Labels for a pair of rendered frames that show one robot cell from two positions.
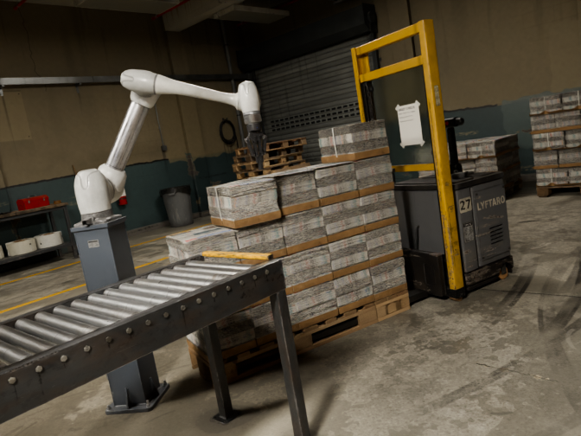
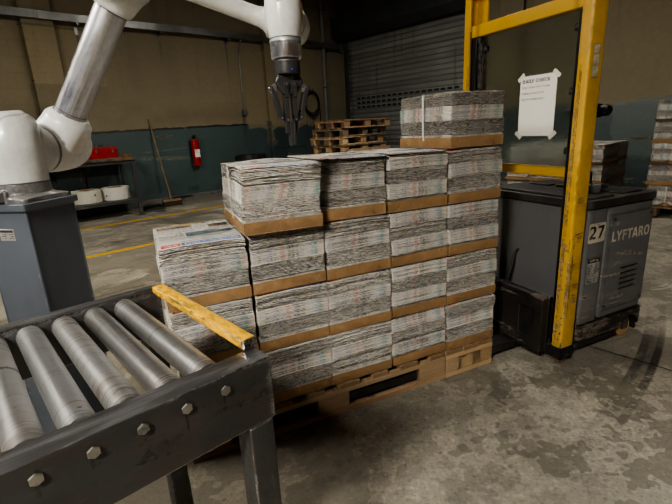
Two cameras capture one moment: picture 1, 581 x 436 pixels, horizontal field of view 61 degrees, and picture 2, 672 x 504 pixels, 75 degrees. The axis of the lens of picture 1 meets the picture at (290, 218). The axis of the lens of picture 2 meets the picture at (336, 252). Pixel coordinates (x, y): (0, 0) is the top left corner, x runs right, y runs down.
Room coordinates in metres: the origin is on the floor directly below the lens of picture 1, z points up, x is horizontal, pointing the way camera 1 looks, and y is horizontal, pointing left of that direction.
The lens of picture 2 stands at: (1.24, -0.12, 1.17)
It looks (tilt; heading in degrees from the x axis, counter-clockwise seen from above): 16 degrees down; 5
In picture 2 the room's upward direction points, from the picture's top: 3 degrees counter-clockwise
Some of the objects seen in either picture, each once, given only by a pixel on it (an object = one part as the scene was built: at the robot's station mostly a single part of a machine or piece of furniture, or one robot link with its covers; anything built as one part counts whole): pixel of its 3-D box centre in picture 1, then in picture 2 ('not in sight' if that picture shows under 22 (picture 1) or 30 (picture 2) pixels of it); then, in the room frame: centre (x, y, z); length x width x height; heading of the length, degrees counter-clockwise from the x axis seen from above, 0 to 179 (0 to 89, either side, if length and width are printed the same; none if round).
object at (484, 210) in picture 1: (450, 227); (558, 256); (3.73, -1.19, 0.40); 0.69 x 0.55 x 0.80; 29
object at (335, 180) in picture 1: (321, 184); (393, 178); (3.20, -0.23, 0.95); 0.38 x 0.29 x 0.23; 29
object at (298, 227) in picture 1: (277, 281); (312, 309); (2.99, 0.14, 0.42); 1.17 x 0.39 x 0.83; 119
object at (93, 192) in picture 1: (92, 190); (15, 146); (2.58, 0.98, 1.17); 0.18 x 0.16 x 0.22; 0
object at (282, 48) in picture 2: (252, 118); (286, 50); (2.60, 0.11, 1.39); 0.09 x 0.09 x 0.06
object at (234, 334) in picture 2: (235, 254); (197, 311); (2.08, 0.26, 0.81); 0.43 x 0.03 x 0.02; 46
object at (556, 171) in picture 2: (409, 168); (522, 168); (3.57, -0.91, 0.92); 0.57 x 0.01 x 0.05; 29
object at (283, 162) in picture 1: (273, 176); (351, 155); (9.79, 0.19, 0.65); 1.33 x 0.94 x 1.30; 140
